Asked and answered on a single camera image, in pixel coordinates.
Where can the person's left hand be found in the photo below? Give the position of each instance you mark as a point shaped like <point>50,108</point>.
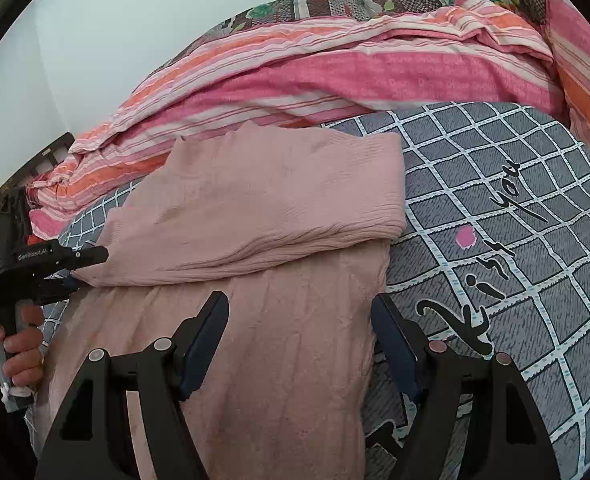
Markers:
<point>24,367</point>

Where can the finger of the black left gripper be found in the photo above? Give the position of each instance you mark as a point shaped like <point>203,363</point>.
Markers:
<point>91,438</point>
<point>73,259</point>

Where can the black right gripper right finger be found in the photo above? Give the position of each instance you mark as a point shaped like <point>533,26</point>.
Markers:
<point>485,404</point>

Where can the pink knit sweater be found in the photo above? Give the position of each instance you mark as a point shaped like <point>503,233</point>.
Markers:
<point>294,226</point>

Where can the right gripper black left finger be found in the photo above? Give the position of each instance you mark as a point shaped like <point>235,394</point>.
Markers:
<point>52,290</point>

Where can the pink orange striped blanket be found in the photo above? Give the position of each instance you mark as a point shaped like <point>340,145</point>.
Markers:
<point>324,69</point>

